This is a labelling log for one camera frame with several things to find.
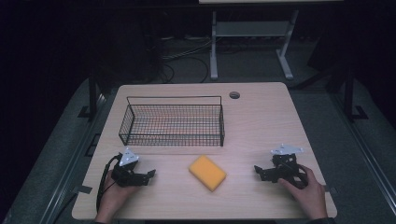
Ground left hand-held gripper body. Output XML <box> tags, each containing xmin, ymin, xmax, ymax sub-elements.
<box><xmin>110</xmin><ymin>147</ymin><xmax>149</xmax><ymax>188</ymax></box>

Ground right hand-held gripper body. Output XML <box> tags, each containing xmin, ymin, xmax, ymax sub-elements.
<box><xmin>262</xmin><ymin>143</ymin><xmax>310</xmax><ymax>190</ymax></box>

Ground black metal stand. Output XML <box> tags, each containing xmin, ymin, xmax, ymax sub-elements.
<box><xmin>342</xmin><ymin>66</ymin><xmax>370</xmax><ymax>123</ymax></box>
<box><xmin>78</xmin><ymin>73</ymin><xmax>104</xmax><ymax>120</ymax></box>

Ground person's right hand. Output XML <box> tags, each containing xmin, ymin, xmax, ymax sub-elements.
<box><xmin>277</xmin><ymin>164</ymin><xmax>329</xmax><ymax>221</ymax></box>

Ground black wire basket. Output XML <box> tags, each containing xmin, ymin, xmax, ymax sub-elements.
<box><xmin>118</xmin><ymin>94</ymin><xmax>226</xmax><ymax>147</ymax></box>

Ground person's left hand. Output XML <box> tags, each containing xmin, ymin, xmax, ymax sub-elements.
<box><xmin>94</xmin><ymin>170</ymin><xmax>140</xmax><ymax>224</ymax></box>

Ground black cable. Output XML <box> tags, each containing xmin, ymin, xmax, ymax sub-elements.
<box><xmin>95</xmin><ymin>154</ymin><xmax>123</xmax><ymax>214</ymax></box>

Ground yellow sponge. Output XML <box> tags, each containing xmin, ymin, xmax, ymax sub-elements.
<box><xmin>188</xmin><ymin>154</ymin><xmax>228</xmax><ymax>192</ymax></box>

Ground floor cables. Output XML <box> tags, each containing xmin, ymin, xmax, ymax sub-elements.
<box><xmin>158</xmin><ymin>36</ymin><xmax>216</xmax><ymax>84</ymax></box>

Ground white metal table frame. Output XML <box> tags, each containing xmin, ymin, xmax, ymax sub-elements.
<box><xmin>208</xmin><ymin>9</ymin><xmax>300</xmax><ymax>81</ymax></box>

